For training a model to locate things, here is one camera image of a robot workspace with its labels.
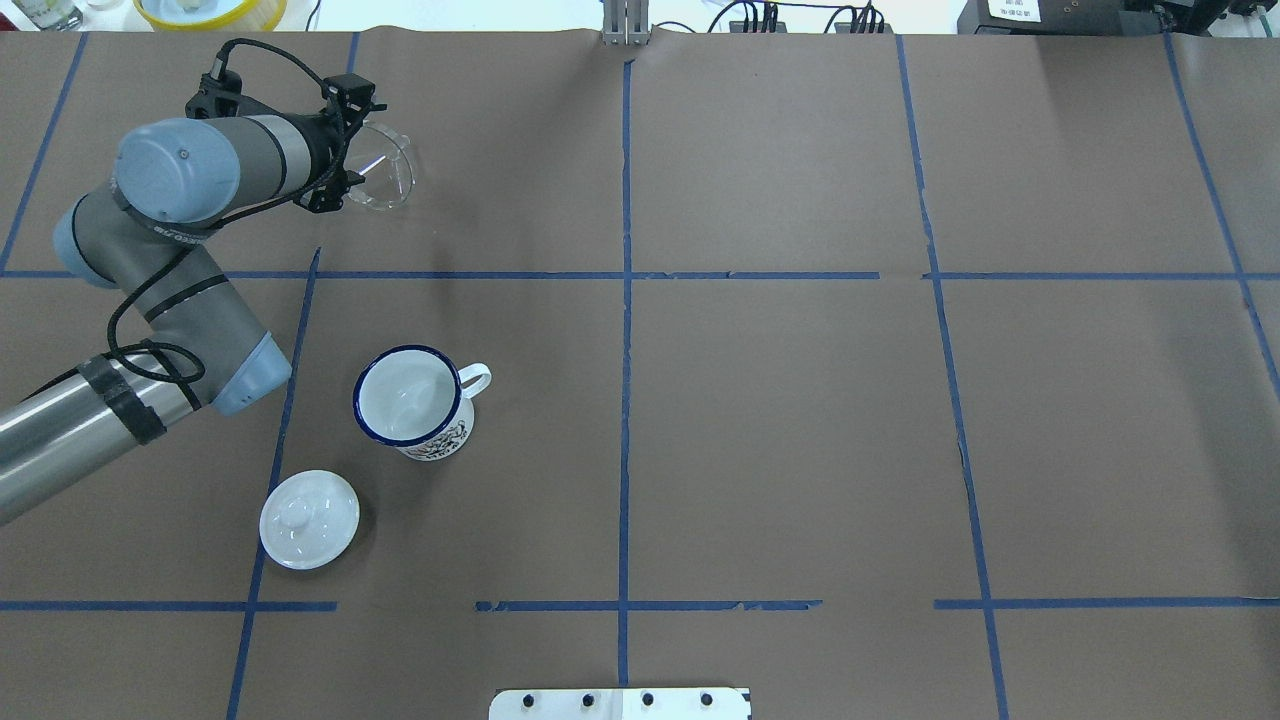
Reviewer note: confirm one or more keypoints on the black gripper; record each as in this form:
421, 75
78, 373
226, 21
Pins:
318, 152

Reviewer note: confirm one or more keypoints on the white mug lid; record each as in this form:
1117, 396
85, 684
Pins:
309, 520

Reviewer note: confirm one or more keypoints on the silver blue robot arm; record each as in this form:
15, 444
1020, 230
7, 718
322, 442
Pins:
183, 338

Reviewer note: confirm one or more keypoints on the white enamel mug blue rim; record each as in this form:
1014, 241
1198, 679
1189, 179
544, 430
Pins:
414, 399

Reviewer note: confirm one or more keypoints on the black computer box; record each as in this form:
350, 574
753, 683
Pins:
1086, 18

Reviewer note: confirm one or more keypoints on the aluminium frame post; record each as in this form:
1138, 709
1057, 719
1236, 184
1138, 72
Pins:
626, 23

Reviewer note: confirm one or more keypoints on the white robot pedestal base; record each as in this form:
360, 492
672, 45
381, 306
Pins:
623, 703

